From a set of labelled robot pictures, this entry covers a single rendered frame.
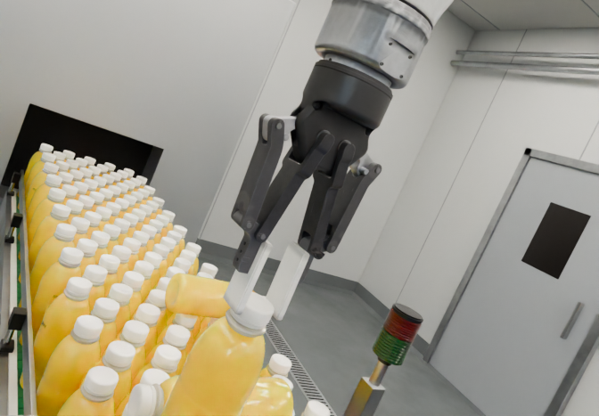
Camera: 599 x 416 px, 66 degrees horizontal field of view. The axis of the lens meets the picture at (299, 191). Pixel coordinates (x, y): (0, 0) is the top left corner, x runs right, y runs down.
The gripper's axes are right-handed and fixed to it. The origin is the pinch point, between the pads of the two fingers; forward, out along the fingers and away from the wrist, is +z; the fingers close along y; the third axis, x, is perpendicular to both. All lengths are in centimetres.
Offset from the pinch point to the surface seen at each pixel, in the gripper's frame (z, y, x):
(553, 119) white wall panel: -119, 371, 205
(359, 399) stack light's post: 28, 47, 20
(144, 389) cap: 19.4, -2.2, 9.4
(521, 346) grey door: 67, 359, 136
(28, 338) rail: 37, -8, 45
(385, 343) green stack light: 16, 46, 19
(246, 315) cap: 3.4, -1.3, -1.4
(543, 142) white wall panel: -97, 371, 205
